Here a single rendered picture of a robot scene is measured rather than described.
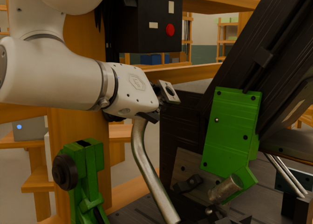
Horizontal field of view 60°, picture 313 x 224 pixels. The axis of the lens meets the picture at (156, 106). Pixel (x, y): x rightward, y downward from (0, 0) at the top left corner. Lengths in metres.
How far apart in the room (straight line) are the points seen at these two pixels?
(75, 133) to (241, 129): 0.41
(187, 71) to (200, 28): 10.08
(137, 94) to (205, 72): 0.82
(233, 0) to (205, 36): 10.07
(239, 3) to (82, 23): 0.58
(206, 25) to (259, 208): 10.38
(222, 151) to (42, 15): 0.47
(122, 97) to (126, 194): 0.57
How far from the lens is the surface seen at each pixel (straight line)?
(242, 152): 0.64
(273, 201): 0.96
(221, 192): 0.64
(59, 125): 0.73
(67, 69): 0.39
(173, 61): 7.06
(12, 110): 0.76
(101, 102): 0.42
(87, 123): 0.75
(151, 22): 0.72
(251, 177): 0.64
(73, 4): 0.30
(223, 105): 0.67
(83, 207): 0.63
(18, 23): 0.45
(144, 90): 0.49
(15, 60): 0.36
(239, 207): 0.89
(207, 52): 11.01
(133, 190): 0.98
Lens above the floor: 1.38
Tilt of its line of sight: 13 degrees down
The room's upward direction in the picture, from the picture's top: straight up
